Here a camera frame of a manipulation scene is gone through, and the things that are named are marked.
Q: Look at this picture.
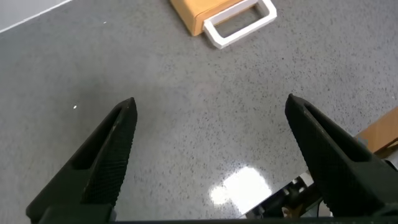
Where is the brown wooden board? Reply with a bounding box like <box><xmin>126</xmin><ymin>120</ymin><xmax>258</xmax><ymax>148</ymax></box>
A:
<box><xmin>354</xmin><ymin>106</ymin><xmax>398</xmax><ymax>154</ymax></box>

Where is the yellow drawer with white handle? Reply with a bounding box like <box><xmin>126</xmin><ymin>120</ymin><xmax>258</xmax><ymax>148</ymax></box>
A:
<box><xmin>193</xmin><ymin>0</ymin><xmax>277</xmax><ymax>50</ymax></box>

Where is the yellow drawer case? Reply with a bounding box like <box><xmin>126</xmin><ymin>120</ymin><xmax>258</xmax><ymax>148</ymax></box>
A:
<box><xmin>170</xmin><ymin>0</ymin><xmax>246</xmax><ymax>37</ymax></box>

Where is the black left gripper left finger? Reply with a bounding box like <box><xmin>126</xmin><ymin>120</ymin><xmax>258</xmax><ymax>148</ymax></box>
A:
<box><xmin>26</xmin><ymin>97</ymin><xmax>138</xmax><ymax>223</ymax></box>

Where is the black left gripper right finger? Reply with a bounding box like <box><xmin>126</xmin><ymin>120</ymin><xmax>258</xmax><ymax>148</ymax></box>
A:
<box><xmin>284</xmin><ymin>93</ymin><xmax>398</xmax><ymax>218</ymax></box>

